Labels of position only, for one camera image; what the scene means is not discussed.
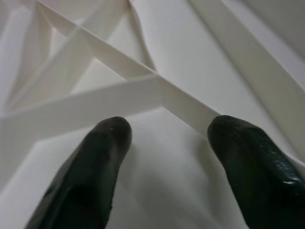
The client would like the white plastic children table top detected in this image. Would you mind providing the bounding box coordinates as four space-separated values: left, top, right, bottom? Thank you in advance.
0 0 305 229

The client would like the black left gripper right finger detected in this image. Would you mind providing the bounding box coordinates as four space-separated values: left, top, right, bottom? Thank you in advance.
207 114 305 229

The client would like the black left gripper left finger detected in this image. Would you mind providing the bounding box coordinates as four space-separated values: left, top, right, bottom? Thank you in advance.
23 116 132 229

